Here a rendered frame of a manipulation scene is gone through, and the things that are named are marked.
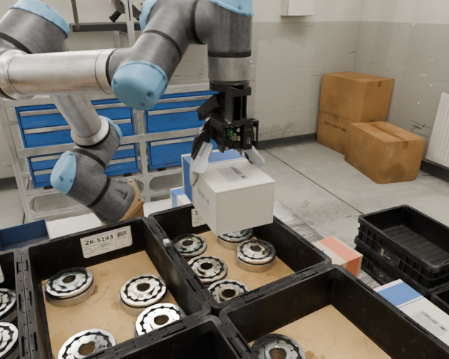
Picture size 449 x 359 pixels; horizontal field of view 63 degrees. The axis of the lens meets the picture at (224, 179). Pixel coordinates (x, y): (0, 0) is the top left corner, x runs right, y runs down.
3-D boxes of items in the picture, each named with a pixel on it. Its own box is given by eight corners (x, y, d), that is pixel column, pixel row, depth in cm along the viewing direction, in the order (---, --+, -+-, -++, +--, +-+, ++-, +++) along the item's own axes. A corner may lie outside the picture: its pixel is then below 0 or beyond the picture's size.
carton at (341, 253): (318, 293, 104) (321, 272, 101) (291, 269, 113) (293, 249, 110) (358, 276, 111) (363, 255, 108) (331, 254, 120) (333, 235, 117)
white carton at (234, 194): (182, 191, 84) (181, 154, 80) (230, 182, 88) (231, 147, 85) (215, 236, 67) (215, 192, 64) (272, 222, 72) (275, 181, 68)
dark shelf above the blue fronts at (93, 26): (70, 30, 263) (68, 22, 261) (223, 28, 306) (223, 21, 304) (73, 34, 226) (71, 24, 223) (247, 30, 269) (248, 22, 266)
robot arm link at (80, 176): (77, 207, 118) (38, 185, 110) (97, 172, 124) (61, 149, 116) (94, 205, 109) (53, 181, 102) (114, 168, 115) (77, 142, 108)
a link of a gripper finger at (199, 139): (187, 156, 69) (211, 115, 67) (184, 153, 70) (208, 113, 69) (207, 166, 71) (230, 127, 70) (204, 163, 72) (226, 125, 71)
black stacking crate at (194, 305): (33, 286, 90) (22, 248, 85) (148, 251, 103) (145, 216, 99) (50, 434, 59) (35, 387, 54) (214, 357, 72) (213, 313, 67)
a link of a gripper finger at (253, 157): (267, 183, 73) (245, 151, 68) (254, 172, 78) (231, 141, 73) (279, 173, 73) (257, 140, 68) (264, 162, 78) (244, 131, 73)
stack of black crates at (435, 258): (342, 294, 182) (356, 216, 164) (388, 278, 193) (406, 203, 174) (408, 357, 149) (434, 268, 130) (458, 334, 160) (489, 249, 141)
